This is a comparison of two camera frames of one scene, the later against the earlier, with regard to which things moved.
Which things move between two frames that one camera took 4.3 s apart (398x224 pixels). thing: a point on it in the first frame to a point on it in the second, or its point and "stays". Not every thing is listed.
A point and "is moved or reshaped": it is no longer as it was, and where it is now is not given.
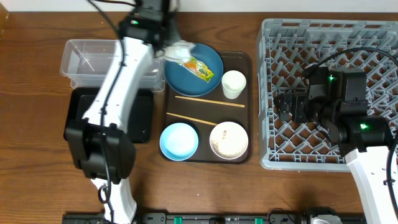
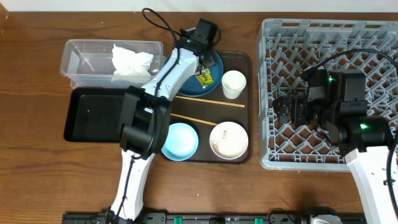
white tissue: x=178 y=50 is moved or reshaped
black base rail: x=213 y=218 stays
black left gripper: x=168 y=26 to x=211 y=60
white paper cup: x=233 y=83 stays
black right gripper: x=298 y=107 stays
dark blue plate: x=183 y=83 stays
